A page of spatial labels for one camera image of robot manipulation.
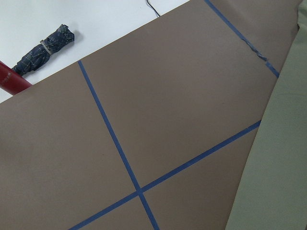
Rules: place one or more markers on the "red cylindrical bottle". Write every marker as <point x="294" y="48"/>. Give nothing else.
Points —
<point x="12" y="82"/>

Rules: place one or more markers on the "olive green long-sleeve shirt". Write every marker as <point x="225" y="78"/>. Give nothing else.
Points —
<point x="272" y="193"/>

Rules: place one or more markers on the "brown paper table cover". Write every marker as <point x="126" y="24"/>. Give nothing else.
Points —
<point x="150" y="132"/>

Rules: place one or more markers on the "folded navy plaid umbrella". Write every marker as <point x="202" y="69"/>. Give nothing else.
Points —
<point x="40" y="54"/>

